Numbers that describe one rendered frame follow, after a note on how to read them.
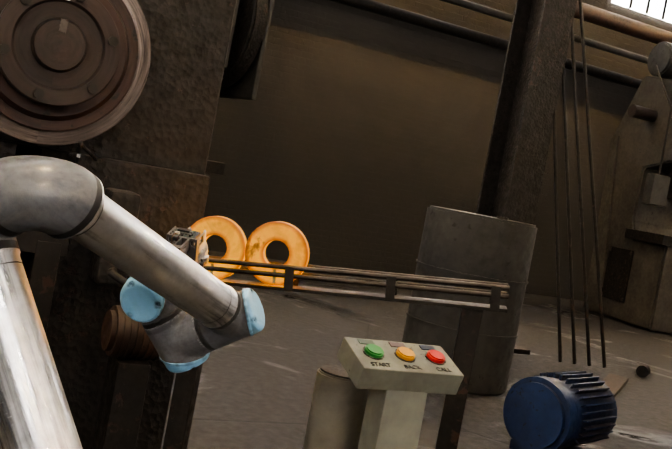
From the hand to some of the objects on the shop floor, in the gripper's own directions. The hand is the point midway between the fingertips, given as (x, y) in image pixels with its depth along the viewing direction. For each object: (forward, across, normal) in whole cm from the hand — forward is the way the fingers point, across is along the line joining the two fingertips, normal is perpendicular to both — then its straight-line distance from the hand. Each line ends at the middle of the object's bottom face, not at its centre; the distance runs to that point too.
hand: (200, 244), depth 209 cm
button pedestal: (-41, -52, +62) cm, 91 cm away
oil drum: (+237, -70, +153) cm, 291 cm away
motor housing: (-13, +11, +71) cm, 73 cm away
